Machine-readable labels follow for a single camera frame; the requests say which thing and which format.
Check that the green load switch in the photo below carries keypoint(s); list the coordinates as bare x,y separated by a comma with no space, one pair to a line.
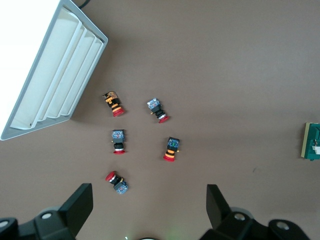
312,140

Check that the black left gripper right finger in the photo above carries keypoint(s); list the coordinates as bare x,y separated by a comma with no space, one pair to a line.
217,207

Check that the red button orange striped neck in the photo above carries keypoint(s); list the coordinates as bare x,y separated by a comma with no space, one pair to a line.
170,150

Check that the white slotted storage rack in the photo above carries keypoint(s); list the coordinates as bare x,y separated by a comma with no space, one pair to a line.
62,75

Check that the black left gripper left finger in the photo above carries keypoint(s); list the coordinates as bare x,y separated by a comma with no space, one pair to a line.
72,207

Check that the red button with orange body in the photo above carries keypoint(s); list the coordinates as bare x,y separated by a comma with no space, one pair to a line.
113,105

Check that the red button with blue body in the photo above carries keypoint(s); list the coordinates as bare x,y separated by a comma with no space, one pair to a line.
118,140
120,186

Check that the brown table mat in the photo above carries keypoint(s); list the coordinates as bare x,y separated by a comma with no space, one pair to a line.
200,75

